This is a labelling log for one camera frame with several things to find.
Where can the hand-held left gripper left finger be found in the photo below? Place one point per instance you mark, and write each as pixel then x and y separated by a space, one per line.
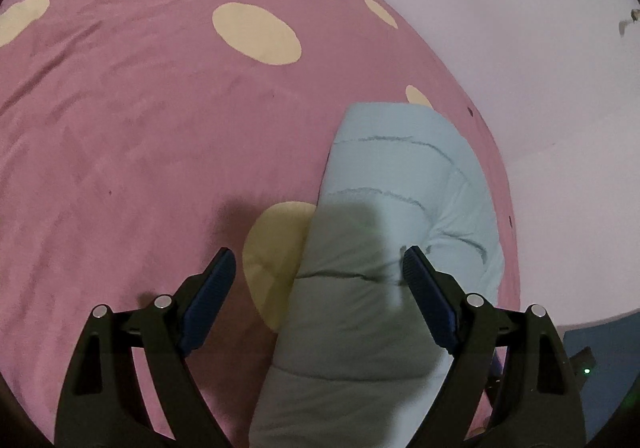
pixel 207 300

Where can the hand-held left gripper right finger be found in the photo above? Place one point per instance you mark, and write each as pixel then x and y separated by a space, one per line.
pixel 430 300

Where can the light blue puffer jacket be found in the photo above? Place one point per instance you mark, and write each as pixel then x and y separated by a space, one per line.
pixel 380 177

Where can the pink dotted bed sheet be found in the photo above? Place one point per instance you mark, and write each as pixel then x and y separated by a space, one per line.
pixel 150 127

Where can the small wall fixture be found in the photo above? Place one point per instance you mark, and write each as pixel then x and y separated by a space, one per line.
pixel 631 20

